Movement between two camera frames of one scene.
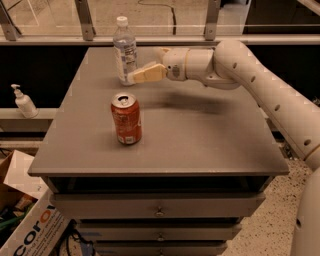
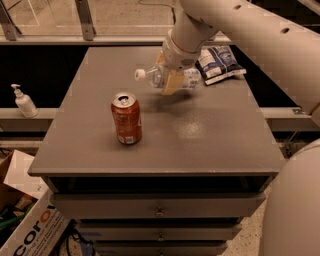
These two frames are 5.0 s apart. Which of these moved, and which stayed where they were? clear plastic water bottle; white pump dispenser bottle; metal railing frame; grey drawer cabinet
Moved: clear plastic water bottle
Stayed: metal railing frame; white pump dispenser bottle; grey drawer cabinet
